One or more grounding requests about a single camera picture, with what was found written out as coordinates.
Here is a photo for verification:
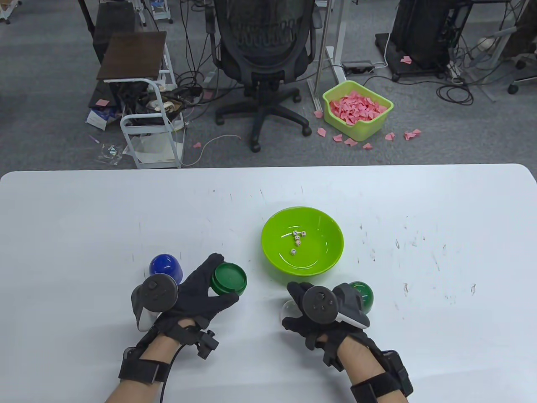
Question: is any person's right hand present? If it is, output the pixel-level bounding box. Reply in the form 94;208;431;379
282;282;370;370

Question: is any grey chair wheel base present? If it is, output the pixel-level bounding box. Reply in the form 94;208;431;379
506;52;537;95

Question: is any blue dome cup cover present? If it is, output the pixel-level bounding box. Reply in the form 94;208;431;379
149;253;184;286

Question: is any black equipment stand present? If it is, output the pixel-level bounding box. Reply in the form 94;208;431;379
375;0;454;81

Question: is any clear plastic bag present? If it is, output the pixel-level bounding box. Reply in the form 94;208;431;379
97;144;124;165

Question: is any black round tracking controller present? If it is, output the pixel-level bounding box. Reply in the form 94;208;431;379
131;274;179;332
302;283;370;329

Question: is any white wheeled rack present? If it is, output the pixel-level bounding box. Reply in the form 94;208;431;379
0;0;22;25
145;0;174;25

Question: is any white and blue carton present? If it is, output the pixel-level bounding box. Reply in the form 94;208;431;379
85;108;120;130

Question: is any black mesh office chair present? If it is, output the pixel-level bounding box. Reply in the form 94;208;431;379
209;0;318;153

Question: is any flat black laptop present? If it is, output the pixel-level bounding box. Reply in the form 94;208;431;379
87;80;122;110

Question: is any pile of pink papers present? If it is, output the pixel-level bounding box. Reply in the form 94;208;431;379
329;90;388;126

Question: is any green round cup base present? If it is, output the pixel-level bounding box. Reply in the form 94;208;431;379
210;262;248;296

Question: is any grey floor socket box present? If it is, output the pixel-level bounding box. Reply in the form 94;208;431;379
341;61;375;75

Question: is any person's left hand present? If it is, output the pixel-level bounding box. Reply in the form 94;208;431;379
153;253;240;338

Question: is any lime green bowl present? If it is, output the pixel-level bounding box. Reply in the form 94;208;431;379
261;206;345;276

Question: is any person's right forearm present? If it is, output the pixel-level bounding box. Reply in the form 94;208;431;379
336;336;414;403

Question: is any black glove cable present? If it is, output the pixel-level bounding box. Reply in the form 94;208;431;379
159;342;187;403

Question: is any person's left forearm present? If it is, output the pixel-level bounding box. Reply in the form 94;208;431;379
103;323;198;403

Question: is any clear plastic dome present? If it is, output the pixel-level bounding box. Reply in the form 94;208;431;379
280;299;305;324

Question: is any tangle of black cables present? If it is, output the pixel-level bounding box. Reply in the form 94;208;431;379
172;0;223;114

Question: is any green dome cup cover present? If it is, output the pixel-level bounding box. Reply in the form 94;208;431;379
348;281;374;314

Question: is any black wrist camera strap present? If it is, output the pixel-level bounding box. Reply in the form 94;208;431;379
350;351;414;403
119;346;170;383

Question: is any dark brown side table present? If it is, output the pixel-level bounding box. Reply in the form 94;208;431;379
92;2;137;63

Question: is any lime green plastic bin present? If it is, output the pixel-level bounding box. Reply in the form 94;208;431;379
322;81;394;142

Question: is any white desk frame leg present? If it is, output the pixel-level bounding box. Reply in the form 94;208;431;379
308;0;349;112

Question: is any white floor cable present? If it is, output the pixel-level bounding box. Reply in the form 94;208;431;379
184;134;242;167

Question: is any white metal utility cart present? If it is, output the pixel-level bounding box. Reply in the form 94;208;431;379
103;42;186;169

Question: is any coiled black cable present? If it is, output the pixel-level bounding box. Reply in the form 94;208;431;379
436;82;474;105

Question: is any brown wooden board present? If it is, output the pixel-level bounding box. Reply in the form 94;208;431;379
96;31;167;81

